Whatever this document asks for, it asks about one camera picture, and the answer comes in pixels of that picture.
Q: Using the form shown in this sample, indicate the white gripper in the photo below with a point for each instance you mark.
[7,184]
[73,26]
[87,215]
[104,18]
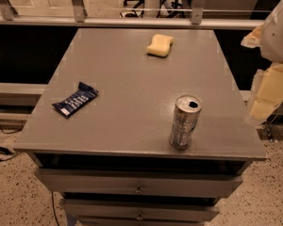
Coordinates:
[278,38]

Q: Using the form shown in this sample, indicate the blue rxbar blueberry wrapper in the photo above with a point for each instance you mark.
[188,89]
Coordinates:
[76,101]

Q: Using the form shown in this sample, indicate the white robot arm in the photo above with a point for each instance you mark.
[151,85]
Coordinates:
[267,86]

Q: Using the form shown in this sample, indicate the silver drink can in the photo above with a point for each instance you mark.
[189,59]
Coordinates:
[187,110]

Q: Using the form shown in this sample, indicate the yellow sponge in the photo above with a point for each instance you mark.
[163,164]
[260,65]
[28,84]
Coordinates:
[160,45]

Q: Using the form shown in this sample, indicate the grey drawer cabinet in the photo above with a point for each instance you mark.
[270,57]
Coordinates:
[112,161]

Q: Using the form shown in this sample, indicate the metal railing frame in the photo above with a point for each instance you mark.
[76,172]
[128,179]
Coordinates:
[198,14]

